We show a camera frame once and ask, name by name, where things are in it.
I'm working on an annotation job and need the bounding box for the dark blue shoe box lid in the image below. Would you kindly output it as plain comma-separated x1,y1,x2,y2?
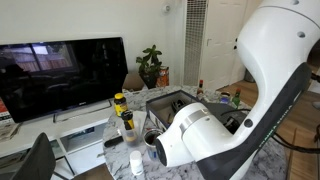
205,103,247,132

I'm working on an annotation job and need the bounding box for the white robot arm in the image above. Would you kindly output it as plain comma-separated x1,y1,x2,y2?
155,0,320,180

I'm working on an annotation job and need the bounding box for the orange snack box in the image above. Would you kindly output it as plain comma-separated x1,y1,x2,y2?
157,66,169,87

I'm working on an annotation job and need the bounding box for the dark blue shoe box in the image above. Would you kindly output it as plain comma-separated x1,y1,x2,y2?
146,90,197,130

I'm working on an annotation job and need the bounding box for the yellow lid supplement jar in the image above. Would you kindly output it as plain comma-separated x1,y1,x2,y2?
114,93,128,117

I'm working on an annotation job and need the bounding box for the potted green plant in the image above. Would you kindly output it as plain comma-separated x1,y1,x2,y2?
136,45,162,89

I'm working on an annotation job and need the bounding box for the hot sauce bottle red cap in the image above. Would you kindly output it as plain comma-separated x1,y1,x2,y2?
196,80,203,100

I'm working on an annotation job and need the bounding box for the steel tumbler cup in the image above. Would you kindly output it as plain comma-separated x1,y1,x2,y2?
143,129,163,161

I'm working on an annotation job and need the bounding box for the black yellow bottle in cup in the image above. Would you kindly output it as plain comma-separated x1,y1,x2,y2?
121,110,137,144

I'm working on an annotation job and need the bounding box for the black remote control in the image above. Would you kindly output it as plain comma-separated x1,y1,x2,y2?
104,136,123,148

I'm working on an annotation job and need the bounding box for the white pill bottle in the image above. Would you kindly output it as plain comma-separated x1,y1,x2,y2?
130,150,143,175

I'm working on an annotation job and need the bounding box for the green glass bottle red cap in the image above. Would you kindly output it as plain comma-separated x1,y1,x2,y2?
232,88,241,109

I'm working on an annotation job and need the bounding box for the white tv stand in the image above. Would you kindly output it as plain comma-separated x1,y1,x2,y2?
0,100,114,178

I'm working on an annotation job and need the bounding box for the black flat screen television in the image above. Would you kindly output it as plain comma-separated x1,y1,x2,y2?
0,37,128,123

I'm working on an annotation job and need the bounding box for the black office chair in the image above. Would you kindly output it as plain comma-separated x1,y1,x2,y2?
10,132,56,180

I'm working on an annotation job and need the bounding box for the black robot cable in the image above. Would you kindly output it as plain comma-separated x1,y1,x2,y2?
219,73,320,155

